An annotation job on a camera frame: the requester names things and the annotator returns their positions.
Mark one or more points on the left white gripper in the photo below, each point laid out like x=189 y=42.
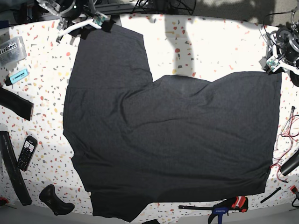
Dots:
x=278 y=64

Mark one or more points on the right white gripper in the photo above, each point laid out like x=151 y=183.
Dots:
x=66 y=27

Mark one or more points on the dark grey T-shirt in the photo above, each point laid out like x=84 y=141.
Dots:
x=177 y=139

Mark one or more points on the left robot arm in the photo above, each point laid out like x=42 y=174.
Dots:
x=283 y=48

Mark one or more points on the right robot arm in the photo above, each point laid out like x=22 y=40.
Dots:
x=75 y=16

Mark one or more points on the grey monitor stand base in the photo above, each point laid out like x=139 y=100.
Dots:
x=115 y=19

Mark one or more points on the clear LeRobot plastic box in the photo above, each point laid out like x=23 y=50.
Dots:
x=12 y=51

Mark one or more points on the black cylinder tube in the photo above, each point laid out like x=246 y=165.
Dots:
x=290 y=165

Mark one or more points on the turquoise highlighter marker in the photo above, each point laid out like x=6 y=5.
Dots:
x=10 y=80

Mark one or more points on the black folded cloth strip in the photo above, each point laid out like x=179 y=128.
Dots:
x=15 y=103

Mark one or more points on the thin black stick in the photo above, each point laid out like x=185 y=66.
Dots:
x=271 y=195

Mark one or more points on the small red black connector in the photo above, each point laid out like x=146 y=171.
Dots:
x=293 y=189

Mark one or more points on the black remote control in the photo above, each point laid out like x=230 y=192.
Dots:
x=27 y=152

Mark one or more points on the black blue bar clamp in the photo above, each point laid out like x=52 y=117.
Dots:
x=239 y=204

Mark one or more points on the long black foam tube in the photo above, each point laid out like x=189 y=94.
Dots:
x=13 y=171

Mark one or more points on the black game controller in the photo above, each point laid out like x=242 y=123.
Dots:
x=58 y=207

